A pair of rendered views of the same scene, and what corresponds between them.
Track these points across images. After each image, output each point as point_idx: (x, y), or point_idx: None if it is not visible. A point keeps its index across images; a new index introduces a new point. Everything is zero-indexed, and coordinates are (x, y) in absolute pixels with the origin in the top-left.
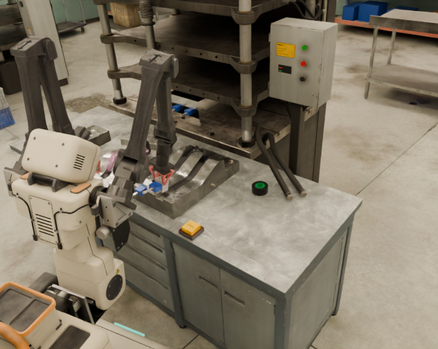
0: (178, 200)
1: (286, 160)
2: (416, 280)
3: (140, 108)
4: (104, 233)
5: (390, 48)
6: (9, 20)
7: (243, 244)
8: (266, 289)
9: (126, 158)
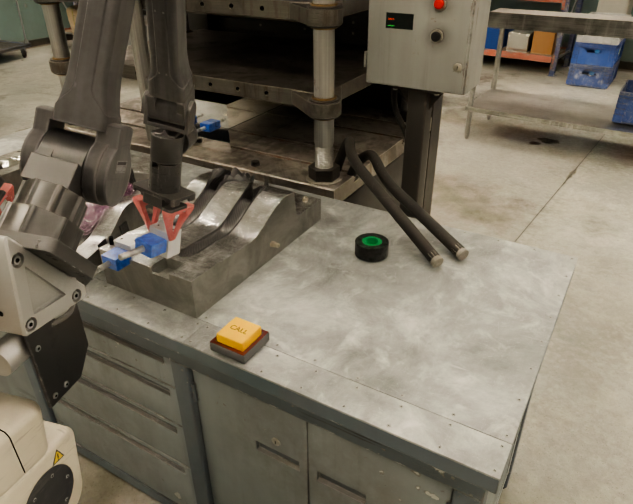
0: (204, 274)
1: None
2: (624, 409)
3: None
4: (6, 357)
5: (495, 65)
6: None
7: (364, 363)
8: (444, 470)
9: (63, 131)
